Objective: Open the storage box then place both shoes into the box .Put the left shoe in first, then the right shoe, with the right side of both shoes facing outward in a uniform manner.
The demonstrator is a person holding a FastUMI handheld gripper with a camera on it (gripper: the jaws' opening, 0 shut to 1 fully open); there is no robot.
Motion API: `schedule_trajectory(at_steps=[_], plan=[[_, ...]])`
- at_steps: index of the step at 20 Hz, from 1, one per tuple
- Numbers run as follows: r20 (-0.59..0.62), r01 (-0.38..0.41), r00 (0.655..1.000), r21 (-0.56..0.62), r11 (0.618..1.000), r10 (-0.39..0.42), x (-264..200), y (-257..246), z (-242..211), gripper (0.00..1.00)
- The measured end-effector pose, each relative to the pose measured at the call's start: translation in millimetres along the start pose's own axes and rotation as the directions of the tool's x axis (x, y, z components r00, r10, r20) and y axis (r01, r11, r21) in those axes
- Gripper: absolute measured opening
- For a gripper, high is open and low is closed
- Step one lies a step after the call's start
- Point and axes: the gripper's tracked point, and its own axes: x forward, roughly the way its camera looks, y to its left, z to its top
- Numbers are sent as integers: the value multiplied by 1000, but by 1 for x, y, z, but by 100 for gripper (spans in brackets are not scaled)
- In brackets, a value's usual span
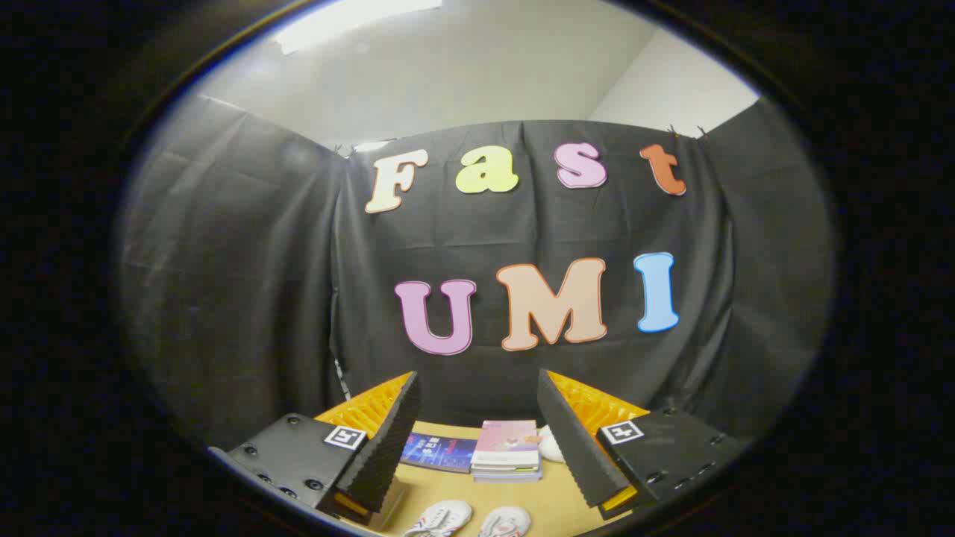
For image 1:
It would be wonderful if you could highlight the pink cover book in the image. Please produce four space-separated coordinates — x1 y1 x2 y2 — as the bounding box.
475 420 539 469

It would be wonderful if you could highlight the white plush toy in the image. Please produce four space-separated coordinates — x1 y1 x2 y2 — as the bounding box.
539 425 566 463

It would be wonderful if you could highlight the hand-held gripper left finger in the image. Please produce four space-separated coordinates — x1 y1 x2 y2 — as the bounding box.
209 371 421 532

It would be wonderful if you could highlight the white canvas shoe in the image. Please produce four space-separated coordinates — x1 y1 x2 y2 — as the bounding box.
477 506 532 537
403 500 473 537

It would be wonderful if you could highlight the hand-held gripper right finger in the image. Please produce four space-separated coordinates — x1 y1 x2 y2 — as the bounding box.
537 368 747 521

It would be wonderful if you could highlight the blue cover book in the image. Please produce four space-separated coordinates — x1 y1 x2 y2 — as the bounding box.
401 433 478 474

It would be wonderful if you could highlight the black backdrop cloth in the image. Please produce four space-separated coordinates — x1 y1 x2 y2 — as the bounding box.
119 93 835 452

